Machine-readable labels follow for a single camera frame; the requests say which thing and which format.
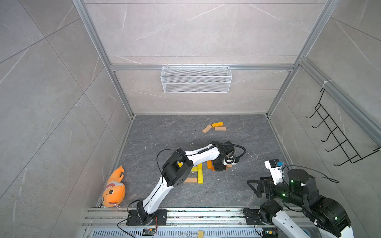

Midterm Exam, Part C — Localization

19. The amber yellow block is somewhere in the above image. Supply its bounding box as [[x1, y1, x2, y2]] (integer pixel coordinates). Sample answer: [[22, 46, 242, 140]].
[[212, 122, 224, 128]]

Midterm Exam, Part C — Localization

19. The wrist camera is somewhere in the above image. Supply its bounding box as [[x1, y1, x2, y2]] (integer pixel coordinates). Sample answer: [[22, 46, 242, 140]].
[[265, 159, 283, 185], [223, 156, 239, 165]]

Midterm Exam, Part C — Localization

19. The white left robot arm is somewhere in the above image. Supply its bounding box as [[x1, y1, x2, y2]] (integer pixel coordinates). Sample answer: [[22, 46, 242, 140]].
[[137, 141, 246, 225]]

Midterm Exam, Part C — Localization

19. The white wire mesh basket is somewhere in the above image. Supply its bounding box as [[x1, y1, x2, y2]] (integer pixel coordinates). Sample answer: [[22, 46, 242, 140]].
[[160, 66, 233, 94]]

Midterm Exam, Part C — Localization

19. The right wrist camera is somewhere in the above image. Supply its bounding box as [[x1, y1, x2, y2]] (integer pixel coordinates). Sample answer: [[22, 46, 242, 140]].
[[265, 159, 283, 185]]

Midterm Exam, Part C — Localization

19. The aluminium frame post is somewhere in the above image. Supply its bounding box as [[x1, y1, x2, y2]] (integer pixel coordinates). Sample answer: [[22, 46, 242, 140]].
[[73, 0, 134, 119]]

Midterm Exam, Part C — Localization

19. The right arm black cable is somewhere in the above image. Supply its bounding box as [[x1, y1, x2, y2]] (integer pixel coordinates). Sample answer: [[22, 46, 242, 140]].
[[281, 165, 340, 183]]

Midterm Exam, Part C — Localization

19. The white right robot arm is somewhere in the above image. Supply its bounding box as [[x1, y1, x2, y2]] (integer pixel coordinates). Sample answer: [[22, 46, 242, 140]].
[[244, 166, 354, 238]]

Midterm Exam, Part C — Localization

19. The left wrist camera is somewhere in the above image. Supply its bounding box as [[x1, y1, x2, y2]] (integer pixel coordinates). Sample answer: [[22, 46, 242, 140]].
[[223, 156, 239, 165]]

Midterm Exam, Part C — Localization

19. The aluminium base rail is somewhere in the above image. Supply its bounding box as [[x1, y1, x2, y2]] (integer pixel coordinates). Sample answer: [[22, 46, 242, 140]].
[[79, 207, 292, 238]]

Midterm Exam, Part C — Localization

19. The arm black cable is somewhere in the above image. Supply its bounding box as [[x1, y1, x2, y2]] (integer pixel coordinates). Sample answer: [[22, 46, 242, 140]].
[[156, 143, 247, 179], [281, 165, 340, 183]]

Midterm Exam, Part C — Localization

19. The black wire hook rack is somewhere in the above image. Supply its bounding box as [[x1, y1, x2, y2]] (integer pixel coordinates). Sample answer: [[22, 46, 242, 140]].
[[305, 89, 381, 167]]

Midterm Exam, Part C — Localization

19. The orange plush toy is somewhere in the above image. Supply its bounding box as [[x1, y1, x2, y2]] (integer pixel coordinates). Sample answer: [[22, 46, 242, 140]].
[[102, 166, 126, 208]]

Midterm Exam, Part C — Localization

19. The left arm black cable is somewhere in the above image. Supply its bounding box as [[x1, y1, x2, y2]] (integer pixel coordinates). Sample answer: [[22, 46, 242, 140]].
[[156, 143, 247, 179]]

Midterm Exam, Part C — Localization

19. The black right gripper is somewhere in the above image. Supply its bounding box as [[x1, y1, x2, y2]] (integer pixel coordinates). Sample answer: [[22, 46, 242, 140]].
[[246, 174, 304, 208]]

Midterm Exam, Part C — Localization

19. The tan wooden block angled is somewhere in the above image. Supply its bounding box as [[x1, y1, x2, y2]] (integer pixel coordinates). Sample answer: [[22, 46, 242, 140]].
[[202, 125, 213, 133]]

